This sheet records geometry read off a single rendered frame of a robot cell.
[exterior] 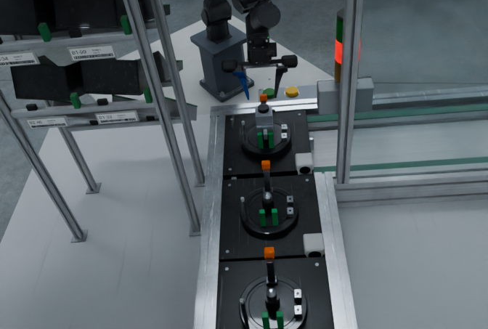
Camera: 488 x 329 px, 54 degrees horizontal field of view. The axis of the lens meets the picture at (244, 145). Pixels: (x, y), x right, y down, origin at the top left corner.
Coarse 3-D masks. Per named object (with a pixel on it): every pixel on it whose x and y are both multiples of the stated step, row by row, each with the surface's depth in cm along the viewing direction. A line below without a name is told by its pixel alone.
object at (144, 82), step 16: (80, 64) 101; (96, 64) 100; (112, 64) 99; (128, 64) 99; (160, 64) 111; (96, 80) 101; (112, 80) 101; (128, 80) 100; (144, 80) 102; (160, 80) 111
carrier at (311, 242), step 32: (224, 192) 123; (256, 192) 120; (288, 192) 119; (224, 224) 116; (256, 224) 113; (288, 224) 112; (320, 224) 114; (224, 256) 110; (256, 256) 109; (288, 256) 109; (320, 256) 108
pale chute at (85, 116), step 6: (54, 102) 118; (60, 102) 121; (66, 102) 123; (66, 114) 124; (72, 114) 126; (78, 114) 129; (84, 114) 132; (90, 114) 135; (84, 120) 129; (90, 120) 126; (96, 120) 123
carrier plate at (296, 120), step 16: (288, 112) 143; (304, 112) 142; (240, 128) 140; (304, 128) 137; (224, 144) 136; (240, 144) 135; (304, 144) 133; (224, 160) 132; (240, 160) 131; (256, 160) 130; (272, 160) 130; (288, 160) 129; (224, 176) 128; (240, 176) 128; (256, 176) 128; (272, 176) 128
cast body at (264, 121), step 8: (264, 104) 127; (256, 112) 127; (264, 112) 126; (256, 120) 126; (264, 120) 126; (272, 120) 127; (256, 128) 128; (264, 128) 127; (272, 128) 127; (264, 136) 127
